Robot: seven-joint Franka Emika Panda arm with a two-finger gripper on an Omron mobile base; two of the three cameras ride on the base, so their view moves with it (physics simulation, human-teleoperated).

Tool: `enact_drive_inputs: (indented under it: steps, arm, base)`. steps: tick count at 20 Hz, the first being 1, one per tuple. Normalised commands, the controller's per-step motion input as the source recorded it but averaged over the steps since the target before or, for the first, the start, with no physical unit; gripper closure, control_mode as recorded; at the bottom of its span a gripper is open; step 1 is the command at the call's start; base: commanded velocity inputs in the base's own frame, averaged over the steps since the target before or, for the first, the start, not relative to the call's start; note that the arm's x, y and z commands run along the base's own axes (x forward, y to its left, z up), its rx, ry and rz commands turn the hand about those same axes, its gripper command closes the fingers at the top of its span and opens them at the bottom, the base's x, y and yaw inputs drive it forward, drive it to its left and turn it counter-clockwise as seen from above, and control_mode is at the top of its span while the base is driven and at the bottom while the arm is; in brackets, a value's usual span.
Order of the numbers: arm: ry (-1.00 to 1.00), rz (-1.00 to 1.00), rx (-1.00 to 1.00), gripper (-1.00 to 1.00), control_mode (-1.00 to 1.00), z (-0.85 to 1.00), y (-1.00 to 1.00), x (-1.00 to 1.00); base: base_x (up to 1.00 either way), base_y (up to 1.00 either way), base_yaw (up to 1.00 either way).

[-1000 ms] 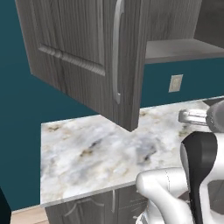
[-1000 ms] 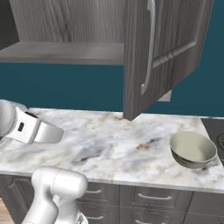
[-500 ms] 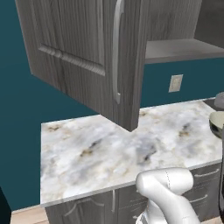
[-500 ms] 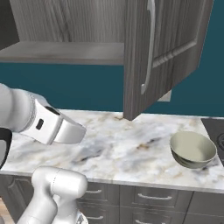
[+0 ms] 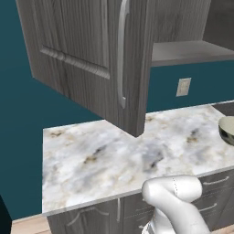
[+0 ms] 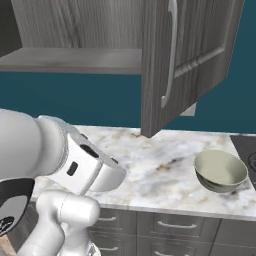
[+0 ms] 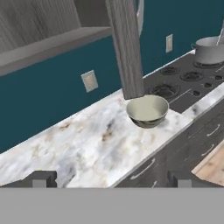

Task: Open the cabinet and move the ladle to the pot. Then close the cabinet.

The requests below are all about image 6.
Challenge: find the black hob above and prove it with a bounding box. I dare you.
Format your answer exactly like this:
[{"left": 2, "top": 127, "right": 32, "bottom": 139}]
[{"left": 229, "top": 134, "right": 256, "bottom": 191}]

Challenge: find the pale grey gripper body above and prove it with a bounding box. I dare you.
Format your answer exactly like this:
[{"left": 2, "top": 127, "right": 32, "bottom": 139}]
[{"left": 87, "top": 157, "right": 128, "bottom": 194}]

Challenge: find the grey drawer front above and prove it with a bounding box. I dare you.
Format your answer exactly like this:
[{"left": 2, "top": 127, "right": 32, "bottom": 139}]
[
  {"left": 214, "top": 218, "right": 256, "bottom": 248},
  {"left": 87, "top": 207, "right": 138, "bottom": 236},
  {"left": 87, "top": 230, "right": 138, "bottom": 256},
  {"left": 136, "top": 211, "right": 222, "bottom": 240},
  {"left": 136, "top": 235, "right": 215, "bottom": 256},
  {"left": 209, "top": 243, "right": 256, "bottom": 256}
]

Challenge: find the white wall socket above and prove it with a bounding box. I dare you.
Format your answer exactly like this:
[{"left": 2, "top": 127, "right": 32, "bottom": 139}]
[{"left": 180, "top": 102, "right": 197, "bottom": 117}]

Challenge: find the silver drawer handle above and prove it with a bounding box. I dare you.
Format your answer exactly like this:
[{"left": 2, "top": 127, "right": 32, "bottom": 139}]
[
  {"left": 153, "top": 250, "right": 192, "bottom": 256},
  {"left": 98, "top": 245, "right": 120, "bottom": 252},
  {"left": 156, "top": 220, "right": 198, "bottom": 230},
  {"left": 96, "top": 216, "right": 118, "bottom": 223}
]

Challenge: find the grey wood cabinet door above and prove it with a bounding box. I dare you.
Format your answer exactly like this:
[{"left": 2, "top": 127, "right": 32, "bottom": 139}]
[{"left": 140, "top": 0, "right": 246, "bottom": 139}]

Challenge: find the silver cabinet door handle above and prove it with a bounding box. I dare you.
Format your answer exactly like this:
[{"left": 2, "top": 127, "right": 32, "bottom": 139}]
[{"left": 160, "top": 0, "right": 179, "bottom": 110}]

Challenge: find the grey wood wall cabinet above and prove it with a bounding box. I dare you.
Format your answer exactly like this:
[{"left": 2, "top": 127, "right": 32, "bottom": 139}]
[{"left": 0, "top": 0, "right": 145, "bottom": 76}]

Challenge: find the pale green bowl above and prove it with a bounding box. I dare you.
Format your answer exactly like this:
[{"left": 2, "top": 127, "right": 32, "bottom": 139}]
[{"left": 193, "top": 149, "right": 250, "bottom": 194}]

